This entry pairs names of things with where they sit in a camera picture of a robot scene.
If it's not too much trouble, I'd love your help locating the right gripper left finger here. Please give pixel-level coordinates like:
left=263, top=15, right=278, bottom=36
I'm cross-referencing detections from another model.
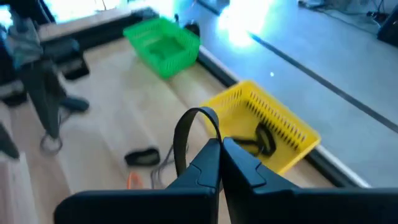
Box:
left=53, top=138, right=222, bottom=224

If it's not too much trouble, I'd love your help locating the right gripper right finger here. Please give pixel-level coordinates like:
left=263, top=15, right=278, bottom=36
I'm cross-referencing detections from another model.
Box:
left=221, top=138, right=398, bottom=224

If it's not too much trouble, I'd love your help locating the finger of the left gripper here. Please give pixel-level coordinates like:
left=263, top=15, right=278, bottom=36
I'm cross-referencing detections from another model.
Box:
left=40, top=63, right=62, bottom=138
left=23, top=65, right=47, bottom=138

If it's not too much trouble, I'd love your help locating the thin black rubber band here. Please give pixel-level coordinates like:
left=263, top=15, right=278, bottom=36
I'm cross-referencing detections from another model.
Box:
left=150, top=143, right=190, bottom=189
left=39, top=133, right=64, bottom=156

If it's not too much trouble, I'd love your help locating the wide black rubber band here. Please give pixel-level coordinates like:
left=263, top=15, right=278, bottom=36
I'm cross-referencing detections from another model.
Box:
left=172, top=106, right=223, bottom=178
left=231, top=122, right=277, bottom=158
left=124, top=147, right=162, bottom=167

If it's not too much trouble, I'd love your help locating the thin orange rubber band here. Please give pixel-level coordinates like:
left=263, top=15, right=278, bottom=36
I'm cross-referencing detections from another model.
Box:
left=126, top=170, right=144, bottom=190

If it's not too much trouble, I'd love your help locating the yellow plastic basket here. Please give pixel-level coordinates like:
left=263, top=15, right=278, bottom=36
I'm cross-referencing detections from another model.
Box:
left=198, top=80, right=322, bottom=175

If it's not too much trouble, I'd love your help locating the green plastic basket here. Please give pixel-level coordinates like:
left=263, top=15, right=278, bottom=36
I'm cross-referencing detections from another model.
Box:
left=123, top=17, right=201, bottom=80

